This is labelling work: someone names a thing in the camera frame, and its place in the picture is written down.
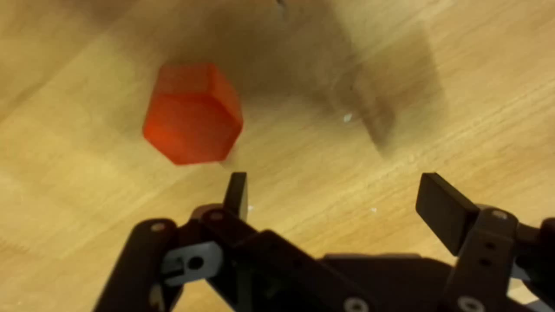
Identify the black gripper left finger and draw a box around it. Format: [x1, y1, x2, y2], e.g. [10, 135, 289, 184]
[223, 171, 247, 220]

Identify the red block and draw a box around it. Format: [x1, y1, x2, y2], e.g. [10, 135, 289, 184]
[141, 62, 244, 164]

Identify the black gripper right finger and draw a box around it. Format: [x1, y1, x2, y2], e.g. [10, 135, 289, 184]
[416, 173, 478, 255]

